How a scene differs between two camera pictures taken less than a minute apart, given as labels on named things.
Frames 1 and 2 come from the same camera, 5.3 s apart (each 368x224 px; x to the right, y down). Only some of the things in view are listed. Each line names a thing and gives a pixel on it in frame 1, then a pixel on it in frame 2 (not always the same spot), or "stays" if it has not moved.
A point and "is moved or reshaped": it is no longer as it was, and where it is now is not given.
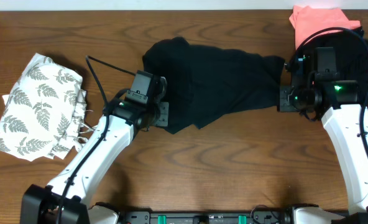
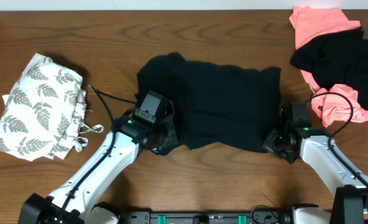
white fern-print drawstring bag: x=42 y=117 stays
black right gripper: x=284 y=103 → x=268 y=144
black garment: x=203 y=84 is moved or reshaped
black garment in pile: x=360 y=58 stays
